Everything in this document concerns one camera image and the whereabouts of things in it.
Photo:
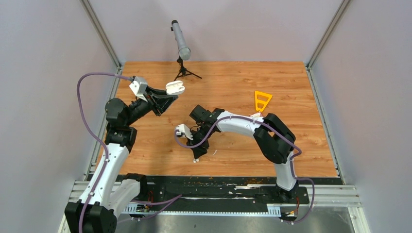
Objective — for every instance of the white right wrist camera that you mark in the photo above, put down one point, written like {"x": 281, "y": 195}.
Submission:
{"x": 183, "y": 130}

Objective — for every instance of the black microphone tripod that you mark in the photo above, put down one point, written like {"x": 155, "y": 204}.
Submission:
{"x": 184, "y": 71}

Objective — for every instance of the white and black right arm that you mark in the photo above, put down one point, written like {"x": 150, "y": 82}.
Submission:
{"x": 272, "y": 136}

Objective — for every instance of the white oval earbud case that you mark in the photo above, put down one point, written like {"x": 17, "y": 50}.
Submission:
{"x": 175, "y": 87}

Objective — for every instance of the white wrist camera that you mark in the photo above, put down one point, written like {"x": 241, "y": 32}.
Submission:
{"x": 183, "y": 130}
{"x": 138, "y": 87}

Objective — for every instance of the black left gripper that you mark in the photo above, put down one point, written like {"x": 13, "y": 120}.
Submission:
{"x": 162, "y": 100}

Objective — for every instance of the yellow triangular plastic frame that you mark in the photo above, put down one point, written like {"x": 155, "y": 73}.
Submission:
{"x": 261, "y": 100}

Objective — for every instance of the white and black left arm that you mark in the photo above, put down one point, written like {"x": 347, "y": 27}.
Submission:
{"x": 98, "y": 208}

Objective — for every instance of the grey microphone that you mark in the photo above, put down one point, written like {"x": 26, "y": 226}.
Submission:
{"x": 183, "y": 49}

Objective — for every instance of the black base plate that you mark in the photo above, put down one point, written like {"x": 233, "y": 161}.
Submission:
{"x": 218, "y": 194}

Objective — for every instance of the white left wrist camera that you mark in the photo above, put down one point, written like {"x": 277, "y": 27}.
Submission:
{"x": 138, "y": 87}

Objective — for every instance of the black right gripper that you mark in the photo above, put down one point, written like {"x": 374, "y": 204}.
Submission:
{"x": 201, "y": 150}

